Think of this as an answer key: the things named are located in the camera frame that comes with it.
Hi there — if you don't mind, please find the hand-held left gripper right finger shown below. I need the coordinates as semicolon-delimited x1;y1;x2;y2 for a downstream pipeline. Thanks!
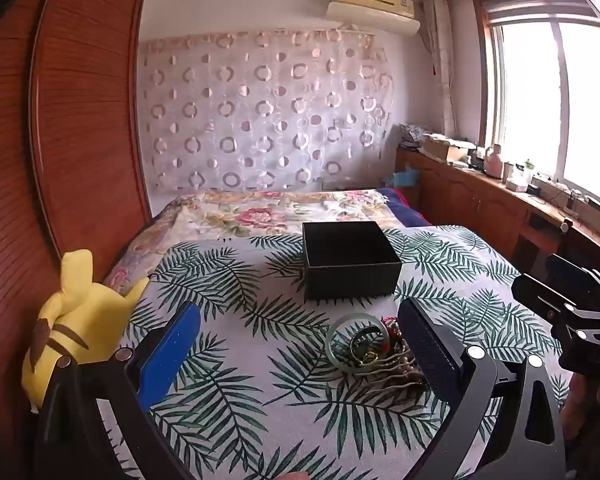
396;299;567;480

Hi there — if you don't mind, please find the leaf print blanket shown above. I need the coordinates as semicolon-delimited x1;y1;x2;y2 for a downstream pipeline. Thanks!
100;225;572;480

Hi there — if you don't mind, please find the blue plastic bag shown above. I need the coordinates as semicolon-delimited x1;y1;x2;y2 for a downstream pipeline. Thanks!
382;167;421;191

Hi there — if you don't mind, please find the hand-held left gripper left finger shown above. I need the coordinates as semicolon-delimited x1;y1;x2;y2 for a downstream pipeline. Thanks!
35;302;202;480

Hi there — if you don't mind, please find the floral bedspread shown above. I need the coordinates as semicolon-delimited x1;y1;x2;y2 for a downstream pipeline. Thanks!
102;189;401;281

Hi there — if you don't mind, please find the green jade bangle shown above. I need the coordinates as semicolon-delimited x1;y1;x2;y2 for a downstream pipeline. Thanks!
325;311;392;375

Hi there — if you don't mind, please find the black box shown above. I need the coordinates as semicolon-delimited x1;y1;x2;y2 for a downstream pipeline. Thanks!
301;221;403;304

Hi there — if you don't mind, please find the circle pattern sheer curtain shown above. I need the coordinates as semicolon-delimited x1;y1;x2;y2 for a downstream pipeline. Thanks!
139;29;395;194

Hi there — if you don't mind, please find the patterned bag pile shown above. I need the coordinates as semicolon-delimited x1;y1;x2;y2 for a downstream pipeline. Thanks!
399;123;432;150

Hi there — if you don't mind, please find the yellow plush toy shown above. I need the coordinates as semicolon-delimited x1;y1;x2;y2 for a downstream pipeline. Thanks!
21;249;150;413

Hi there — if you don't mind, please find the pink kettle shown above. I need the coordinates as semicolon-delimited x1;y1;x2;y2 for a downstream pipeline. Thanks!
482;143;505;177

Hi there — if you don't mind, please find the dark blue quilt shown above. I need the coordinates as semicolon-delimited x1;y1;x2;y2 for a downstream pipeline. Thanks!
377;187;433;227

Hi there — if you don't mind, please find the wooden side cabinet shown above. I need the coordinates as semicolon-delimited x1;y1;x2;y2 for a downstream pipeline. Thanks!
395;147;600;283

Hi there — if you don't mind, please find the red bead bracelet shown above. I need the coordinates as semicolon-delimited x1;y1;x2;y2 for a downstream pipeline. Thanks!
380;316;406;347

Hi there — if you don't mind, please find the wooden frame window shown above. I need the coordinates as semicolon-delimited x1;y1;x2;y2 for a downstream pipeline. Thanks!
471;0;600;222

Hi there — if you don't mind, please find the patterned window curtain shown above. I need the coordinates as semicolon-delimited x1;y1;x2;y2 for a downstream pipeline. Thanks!
422;0;459;137

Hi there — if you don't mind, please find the pile of bracelets and clips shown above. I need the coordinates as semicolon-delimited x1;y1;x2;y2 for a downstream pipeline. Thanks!
360;354;428;394

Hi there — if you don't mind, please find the person's right hand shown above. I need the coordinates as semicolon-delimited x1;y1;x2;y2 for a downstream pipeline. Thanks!
561;374;600;442

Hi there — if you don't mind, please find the cardboard box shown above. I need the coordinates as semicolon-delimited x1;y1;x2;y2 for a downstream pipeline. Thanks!
422;136;477;164

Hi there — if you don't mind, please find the white tissue box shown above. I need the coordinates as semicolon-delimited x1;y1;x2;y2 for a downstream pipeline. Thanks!
505;172;534;194

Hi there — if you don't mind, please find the dark metal bracelet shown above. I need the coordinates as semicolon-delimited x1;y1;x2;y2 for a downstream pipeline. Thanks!
350;327;388;366

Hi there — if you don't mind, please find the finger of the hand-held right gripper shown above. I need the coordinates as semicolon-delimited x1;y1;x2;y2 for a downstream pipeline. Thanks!
511;274;600;346
546;254;600;306

